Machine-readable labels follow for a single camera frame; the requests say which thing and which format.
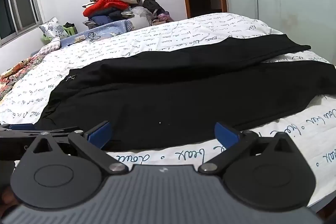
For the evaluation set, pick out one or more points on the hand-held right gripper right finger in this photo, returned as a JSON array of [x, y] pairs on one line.
[[225, 134]]

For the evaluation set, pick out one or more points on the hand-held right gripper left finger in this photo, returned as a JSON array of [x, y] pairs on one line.
[[100, 133]]

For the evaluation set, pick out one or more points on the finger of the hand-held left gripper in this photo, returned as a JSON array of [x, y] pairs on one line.
[[52, 132]]

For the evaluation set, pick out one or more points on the black pants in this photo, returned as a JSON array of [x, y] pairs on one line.
[[162, 87]]

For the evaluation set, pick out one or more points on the person's left hand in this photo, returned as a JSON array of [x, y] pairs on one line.
[[7, 196]]

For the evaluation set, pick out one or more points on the red floral blanket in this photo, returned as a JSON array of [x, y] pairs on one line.
[[18, 69]]

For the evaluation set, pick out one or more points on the white script-printed bed blanket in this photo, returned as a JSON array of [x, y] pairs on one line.
[[110, 45]]

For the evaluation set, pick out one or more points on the floral pillow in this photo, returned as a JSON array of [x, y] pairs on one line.
[[53, 28]]

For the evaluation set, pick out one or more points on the green plastic stool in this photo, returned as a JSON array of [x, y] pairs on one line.
[[70, 29]]

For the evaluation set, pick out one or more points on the blue plastic storage box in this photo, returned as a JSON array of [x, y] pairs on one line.
[[115, 28]]

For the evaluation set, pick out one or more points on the clear plastic bag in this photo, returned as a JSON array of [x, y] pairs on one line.
[[141, 15]]

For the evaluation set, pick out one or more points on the sliding glass window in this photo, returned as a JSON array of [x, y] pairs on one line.
[[22, 7]]

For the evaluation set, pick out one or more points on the pile of clothes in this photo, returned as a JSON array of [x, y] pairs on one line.
[[107, 3]]

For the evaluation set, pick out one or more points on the pink cloth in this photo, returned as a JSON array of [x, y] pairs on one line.
[[164, 16]]

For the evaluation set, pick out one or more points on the black bag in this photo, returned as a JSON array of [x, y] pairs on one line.
[[153, 6]]

